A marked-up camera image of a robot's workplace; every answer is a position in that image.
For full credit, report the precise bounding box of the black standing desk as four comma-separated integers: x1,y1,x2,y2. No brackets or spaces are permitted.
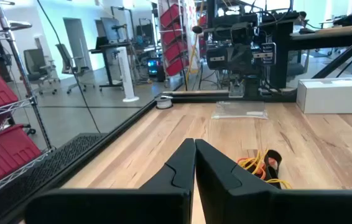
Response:
88,36,133,91

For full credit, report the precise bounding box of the white cardboard box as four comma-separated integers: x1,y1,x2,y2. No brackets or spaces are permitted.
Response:
296,77,352,114

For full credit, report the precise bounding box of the thin yellow rubber band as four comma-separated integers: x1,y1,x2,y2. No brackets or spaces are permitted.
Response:
238,149,270,175
265,178,293,190

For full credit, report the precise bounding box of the black computer tower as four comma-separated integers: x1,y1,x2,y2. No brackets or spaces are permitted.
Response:
146,57,167,82

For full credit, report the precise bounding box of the black framed side desk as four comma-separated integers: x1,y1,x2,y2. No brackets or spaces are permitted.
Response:
289,12,352,80

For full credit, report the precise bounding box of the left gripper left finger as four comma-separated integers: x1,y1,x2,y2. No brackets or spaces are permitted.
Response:
25,138,195,224

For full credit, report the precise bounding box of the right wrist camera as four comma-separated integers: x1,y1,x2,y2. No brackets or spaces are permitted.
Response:
230,26,254,45

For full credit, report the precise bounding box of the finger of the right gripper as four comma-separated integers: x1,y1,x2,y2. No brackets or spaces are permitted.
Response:
240,45,253,75
227,45,241,75

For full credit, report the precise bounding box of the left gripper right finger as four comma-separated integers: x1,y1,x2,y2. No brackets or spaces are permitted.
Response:
195,138,352,224

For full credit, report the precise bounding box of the clear plastic zip bag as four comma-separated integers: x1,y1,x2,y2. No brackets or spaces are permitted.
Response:
211,101,269,120

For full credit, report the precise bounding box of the grey office chair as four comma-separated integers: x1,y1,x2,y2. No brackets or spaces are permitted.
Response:
54,42,96,95
22,48,61,96

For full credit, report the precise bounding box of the black perforated floor mat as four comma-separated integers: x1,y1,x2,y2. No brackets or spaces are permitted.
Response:
0,133,108,224

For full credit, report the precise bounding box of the black computer monitor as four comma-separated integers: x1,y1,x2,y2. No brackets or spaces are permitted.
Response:
100,17,124,44

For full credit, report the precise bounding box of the chrome wire shelving rack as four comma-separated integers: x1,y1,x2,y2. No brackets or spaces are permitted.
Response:
155,0,192,90
0,0,55,205

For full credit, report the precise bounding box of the orange rubber band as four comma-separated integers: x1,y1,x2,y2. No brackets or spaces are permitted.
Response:
236,156,267,180

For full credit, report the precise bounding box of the white tower fan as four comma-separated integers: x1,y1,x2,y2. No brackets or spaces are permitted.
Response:
116,46,140,103

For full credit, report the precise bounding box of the thin black hanging cable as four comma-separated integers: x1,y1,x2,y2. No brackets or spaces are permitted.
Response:
35,0,103,134

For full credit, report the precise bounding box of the grey door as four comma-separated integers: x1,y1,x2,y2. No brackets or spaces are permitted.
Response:
63,17,93,73

